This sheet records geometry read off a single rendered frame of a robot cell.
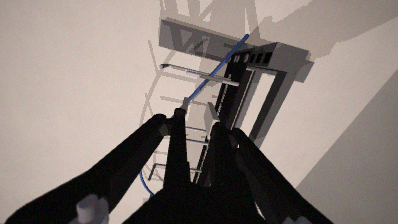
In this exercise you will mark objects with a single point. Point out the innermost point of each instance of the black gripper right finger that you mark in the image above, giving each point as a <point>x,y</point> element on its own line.
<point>249,178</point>

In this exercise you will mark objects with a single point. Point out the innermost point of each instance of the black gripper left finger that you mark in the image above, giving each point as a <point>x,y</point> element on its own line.
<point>90,197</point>

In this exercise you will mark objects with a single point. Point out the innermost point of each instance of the blue cable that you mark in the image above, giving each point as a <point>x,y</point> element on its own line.
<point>203,84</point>

